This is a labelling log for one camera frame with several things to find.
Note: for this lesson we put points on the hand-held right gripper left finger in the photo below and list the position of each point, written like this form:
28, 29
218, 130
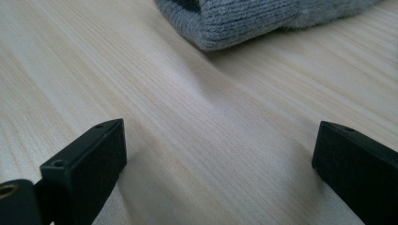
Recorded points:
84, 168

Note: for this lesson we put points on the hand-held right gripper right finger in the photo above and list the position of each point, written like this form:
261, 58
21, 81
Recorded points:
359, 172

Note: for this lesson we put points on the grey knitted glove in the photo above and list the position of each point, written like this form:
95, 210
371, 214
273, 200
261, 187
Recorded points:
244, 22

